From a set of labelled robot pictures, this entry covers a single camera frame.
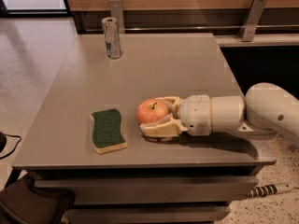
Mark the metal bracket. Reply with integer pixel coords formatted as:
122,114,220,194
238,0,267,42
108,0,125,34

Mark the silver blue drink can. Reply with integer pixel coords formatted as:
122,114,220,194
102,17,121,59

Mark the metal rail on wall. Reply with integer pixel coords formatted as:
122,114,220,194
83,24,299,34

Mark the black cable on floor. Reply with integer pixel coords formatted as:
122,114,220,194
0,131,22,161

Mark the left metal bracket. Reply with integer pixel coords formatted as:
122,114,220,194
108,0,125,34

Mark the grey drawer cabinet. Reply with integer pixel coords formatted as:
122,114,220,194
13,34,269,224

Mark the black white striped cable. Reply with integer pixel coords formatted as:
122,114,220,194
247,183,295,199

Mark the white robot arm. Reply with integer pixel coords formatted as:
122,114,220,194
136,83,299,142

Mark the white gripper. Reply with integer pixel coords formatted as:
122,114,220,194
139,95,211,138

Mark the dark brown bag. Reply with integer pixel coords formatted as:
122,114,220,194
0,175,75,224

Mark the right metal bracket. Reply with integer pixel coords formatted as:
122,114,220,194
238,0,267,42

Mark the green yellow sponge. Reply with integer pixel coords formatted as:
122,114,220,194
91,108,128,155

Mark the red yellow apple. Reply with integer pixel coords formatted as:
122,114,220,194
136,99,168,124

